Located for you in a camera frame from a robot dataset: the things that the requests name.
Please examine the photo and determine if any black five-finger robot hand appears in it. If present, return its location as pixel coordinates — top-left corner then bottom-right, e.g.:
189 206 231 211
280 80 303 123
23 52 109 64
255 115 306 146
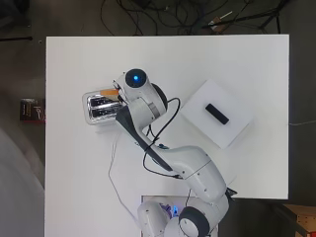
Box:
113 79 128 106

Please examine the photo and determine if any steel toaster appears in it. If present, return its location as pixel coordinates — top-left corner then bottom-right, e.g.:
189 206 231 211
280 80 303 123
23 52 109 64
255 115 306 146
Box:
81 88 127 125

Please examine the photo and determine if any white flat box stand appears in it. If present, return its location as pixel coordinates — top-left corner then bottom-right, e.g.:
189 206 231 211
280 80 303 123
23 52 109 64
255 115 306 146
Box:
179 78 255 151

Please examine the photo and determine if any dark red box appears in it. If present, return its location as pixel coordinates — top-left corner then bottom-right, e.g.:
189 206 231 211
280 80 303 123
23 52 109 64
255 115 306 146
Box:
19 98 46 123

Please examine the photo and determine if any black rod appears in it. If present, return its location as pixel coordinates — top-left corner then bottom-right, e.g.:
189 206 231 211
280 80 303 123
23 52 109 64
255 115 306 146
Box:
0 36 34 42

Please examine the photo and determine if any white sheet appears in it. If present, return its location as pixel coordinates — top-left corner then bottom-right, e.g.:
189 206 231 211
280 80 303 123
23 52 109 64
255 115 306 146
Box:
0 127 45 237

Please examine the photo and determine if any black tripod stand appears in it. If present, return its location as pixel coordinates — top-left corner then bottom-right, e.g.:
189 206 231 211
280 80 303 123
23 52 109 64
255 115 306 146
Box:
201 0 291 35

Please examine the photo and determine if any wooden crate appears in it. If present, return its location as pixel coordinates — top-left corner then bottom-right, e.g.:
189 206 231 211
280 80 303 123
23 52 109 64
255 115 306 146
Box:
281 203 316 237

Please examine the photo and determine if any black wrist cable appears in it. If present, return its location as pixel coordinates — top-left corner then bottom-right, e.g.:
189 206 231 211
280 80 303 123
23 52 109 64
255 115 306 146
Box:
145 97 182 146

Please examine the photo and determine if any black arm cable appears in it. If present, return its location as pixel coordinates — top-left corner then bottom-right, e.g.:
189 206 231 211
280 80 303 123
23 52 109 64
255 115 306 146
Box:
141 144 184 181

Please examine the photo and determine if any white toaster cable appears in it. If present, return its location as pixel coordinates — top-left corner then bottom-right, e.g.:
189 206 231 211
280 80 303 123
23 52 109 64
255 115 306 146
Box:
108 131 143 222

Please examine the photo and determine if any black floor cable tangle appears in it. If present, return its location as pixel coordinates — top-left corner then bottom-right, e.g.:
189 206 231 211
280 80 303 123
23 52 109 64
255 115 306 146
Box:
100 0 206 37

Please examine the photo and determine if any thin white cable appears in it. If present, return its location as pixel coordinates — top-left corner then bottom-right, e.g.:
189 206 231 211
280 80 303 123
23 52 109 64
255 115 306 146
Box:
288 119 316 127

